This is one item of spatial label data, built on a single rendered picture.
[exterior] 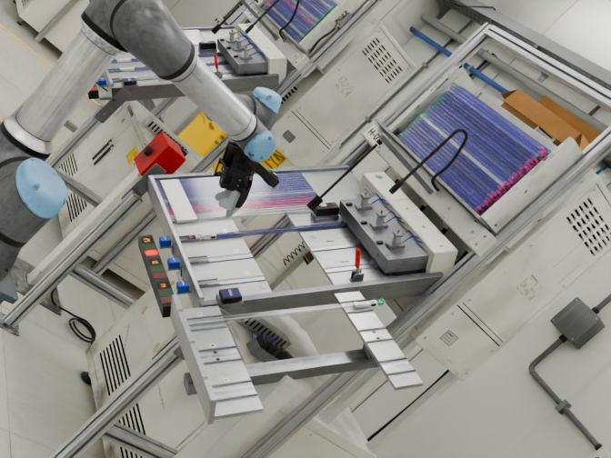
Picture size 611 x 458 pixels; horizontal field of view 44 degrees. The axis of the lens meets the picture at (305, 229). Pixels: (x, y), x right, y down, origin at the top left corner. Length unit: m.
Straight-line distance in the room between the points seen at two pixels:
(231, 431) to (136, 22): 0.91
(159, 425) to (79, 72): 1.15
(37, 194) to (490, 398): 2.59
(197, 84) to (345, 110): 2.00
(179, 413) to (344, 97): 1.75
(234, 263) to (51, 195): 0.68
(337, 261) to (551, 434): 1.64
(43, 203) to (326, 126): 2.12
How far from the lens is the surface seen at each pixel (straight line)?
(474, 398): 3.71
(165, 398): 2.37
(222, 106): 1.62
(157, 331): 2.56
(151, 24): 1.48
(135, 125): 3.57
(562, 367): 3.59
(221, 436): 1.77
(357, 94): 3.49
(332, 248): 2.21
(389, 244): 2.15
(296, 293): 1.98
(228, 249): 2.14
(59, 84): 1.62
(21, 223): 1.59
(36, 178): 1.57
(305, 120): 3.44
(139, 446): 2.13
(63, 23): 6.46
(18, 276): 3.04
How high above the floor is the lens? 1.28
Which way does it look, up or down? 7 degrees down
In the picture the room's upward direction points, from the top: 47 degrees clockwise
